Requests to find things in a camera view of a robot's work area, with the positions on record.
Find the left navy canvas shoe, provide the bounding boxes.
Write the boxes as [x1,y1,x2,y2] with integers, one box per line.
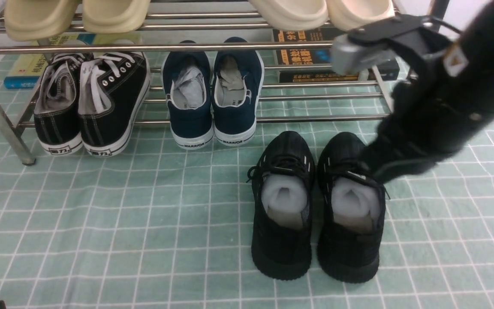
[160,51,214,150]

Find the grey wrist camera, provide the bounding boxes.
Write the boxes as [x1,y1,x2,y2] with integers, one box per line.
[330,14,452,75]

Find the black orange book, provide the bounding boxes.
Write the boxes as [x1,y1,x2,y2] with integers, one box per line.
[272,26,343,65]

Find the left beige slipper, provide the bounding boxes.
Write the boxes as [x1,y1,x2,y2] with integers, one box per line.
[4,0,80,42]

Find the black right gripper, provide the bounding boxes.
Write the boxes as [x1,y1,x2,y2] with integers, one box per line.
[358,83,479,183]

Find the black knit sneaker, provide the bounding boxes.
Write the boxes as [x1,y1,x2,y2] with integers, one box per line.
[248,131,316,280]
[317,132,387,284]

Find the right black canvas sneaker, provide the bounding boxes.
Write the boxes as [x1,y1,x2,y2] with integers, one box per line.
[78,51,152,158]

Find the beige slipper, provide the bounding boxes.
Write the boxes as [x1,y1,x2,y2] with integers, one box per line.
[82,0,151,34]
[4,0,80,42]

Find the navy canvas shoe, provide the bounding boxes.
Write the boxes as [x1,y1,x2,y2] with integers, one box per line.
[160,51,214,150]
[211,49,265,147]

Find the yellow blue book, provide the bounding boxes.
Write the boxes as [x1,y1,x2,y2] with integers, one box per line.
[3,33,142,89]

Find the cream slipper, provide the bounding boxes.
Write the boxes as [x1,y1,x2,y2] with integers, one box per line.
[249,0,328,31]
[326,0,395,31]

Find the black book lower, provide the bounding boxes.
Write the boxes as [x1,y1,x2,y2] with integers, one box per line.
[277,59,400,83]

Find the right cream slipper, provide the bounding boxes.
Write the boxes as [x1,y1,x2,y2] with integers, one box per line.
[326,0,395,31]

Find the black canvas sneaker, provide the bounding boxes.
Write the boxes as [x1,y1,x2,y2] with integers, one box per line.
[78,51,152,158]
[33,53,94,156]

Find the left cream slipper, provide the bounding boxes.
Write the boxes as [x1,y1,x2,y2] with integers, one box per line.
[249,0,328,31]

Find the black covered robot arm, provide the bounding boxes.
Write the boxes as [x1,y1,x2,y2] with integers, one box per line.
[358,0,494,183]

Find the stainless steel shoe rack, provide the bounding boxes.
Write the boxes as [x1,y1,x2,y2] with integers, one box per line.
[0,0,450,166]

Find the left black canvas sneaker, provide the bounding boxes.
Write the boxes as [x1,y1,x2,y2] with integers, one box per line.
[33,53,94,156]

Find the green checkered floor mat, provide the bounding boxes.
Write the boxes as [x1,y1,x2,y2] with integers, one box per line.
[0,37,494,309]

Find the right navy canvas shoe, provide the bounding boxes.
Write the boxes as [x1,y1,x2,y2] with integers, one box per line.
[211,49,265,147]

